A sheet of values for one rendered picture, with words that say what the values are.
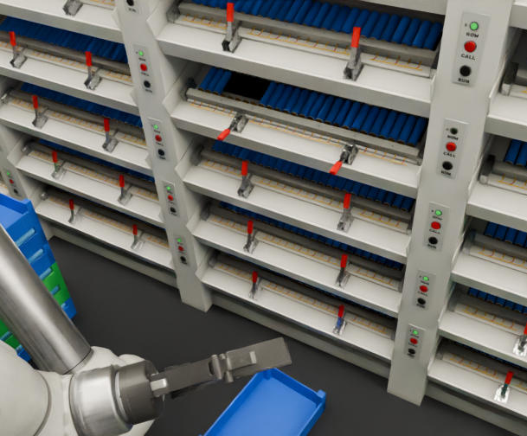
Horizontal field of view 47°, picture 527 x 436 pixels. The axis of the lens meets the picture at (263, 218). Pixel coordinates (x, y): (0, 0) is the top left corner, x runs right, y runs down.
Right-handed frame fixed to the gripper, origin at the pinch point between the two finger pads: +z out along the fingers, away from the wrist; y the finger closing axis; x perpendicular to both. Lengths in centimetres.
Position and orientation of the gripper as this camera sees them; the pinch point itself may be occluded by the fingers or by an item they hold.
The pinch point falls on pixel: (279, 353)
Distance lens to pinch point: 80.0
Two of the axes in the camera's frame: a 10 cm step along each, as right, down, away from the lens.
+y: 0.7, 2.5, 9.7
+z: 9.6, -2.7, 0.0
